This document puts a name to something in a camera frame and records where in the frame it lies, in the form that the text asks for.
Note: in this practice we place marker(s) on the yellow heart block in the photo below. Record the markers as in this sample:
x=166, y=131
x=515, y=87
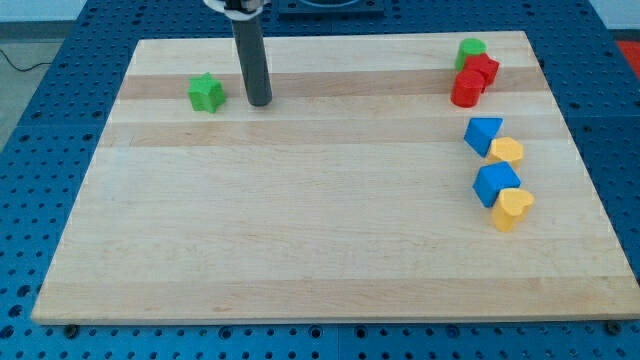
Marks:
x=511, y=207

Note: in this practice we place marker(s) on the red star block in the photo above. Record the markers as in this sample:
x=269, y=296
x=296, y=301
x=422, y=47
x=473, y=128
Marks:
x=485, y=65

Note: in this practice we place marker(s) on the red cylinder block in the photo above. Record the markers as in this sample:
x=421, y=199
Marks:
x=467, y=89

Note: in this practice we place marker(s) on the red object at edge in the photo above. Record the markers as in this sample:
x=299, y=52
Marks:
x=631, y=52

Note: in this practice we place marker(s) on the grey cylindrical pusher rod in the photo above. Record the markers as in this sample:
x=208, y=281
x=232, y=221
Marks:
x=250, y=48

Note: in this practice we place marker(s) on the green star block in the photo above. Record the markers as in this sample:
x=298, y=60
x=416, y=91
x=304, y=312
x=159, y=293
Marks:
x=205, y=93

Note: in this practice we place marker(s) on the blue triangle block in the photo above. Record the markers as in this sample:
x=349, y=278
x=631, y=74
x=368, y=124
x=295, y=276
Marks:
x=480, y=132

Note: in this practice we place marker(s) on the green cylinder block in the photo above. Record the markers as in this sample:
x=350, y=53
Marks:
x=468, y=47

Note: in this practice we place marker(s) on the wooden board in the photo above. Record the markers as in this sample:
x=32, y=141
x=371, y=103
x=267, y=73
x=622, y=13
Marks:
x=347, y=199

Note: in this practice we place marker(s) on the yellow hexagon block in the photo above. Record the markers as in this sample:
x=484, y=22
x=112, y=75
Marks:
x=505, y=149

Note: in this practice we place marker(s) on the blue cube block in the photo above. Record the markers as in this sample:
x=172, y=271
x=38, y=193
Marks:
x=493, y=178

